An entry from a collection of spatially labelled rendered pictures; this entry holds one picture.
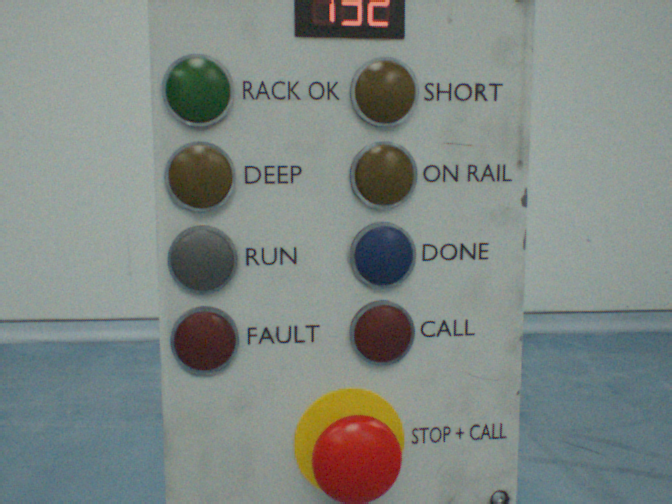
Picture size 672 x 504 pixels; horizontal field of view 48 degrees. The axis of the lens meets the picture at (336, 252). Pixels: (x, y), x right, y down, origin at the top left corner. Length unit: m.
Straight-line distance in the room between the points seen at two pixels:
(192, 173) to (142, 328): 3.57
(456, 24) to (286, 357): 0.17
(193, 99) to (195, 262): 0.07
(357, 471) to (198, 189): 0.14
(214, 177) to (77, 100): 3.52
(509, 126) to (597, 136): 3.67
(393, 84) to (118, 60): 3.49
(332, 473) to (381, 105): 0.16
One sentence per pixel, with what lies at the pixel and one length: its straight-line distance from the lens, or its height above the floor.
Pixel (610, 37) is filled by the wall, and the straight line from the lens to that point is 4.06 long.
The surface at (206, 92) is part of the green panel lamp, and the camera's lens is 0.32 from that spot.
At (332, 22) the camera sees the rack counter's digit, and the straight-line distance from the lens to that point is 0.34.
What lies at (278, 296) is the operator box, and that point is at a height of 0.92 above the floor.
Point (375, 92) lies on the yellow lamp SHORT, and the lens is 0.33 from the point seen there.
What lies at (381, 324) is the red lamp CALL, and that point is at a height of 0.91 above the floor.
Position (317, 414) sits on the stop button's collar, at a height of 0.87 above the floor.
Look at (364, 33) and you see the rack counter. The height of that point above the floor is 1.04.
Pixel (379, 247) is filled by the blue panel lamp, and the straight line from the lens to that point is 0.33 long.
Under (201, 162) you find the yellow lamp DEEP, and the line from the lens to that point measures 0.32.
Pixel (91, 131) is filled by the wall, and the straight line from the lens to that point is 3.82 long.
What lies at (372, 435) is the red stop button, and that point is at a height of 0.87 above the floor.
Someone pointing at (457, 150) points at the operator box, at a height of 0.99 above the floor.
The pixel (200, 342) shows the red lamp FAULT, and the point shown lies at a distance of 0.34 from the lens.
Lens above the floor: 0.99
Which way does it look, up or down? 9 degrees down
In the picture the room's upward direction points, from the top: straight up
